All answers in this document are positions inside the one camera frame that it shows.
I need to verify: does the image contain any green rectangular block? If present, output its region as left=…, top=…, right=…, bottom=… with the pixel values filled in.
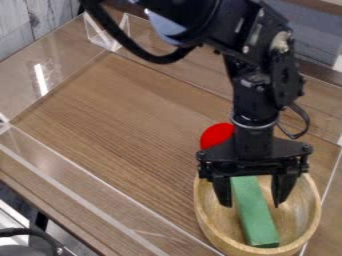
left=233, top=176, right=280, bottom=248

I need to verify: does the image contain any brown wooden bowl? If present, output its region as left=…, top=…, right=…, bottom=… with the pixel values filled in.
left=194, top=174, right=322, bottom=256

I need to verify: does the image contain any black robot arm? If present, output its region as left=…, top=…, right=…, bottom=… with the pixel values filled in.
left=80, top=0, right=313, bottom=207

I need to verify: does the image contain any clear acrylic barrier wall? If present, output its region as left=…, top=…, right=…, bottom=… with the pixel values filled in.
left=0, top=116, right=223, bottom=256

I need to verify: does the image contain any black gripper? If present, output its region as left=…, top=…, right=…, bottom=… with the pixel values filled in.
left=197, top=124, right=313, bottom=208

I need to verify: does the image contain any black cable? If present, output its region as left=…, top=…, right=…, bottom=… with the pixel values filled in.
left=0, top=227, right=59, bottom=256

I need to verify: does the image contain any clear acrylic corner bracket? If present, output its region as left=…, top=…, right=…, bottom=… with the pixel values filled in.
left=83, top=13, right=131, bottom=52

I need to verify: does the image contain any red plush strawberry toy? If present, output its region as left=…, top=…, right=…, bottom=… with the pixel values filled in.
left=201, top=123, right=235, bottom=149

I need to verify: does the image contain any black table leg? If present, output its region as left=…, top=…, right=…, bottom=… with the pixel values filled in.
left=30, top=211, right=48, bottom=232

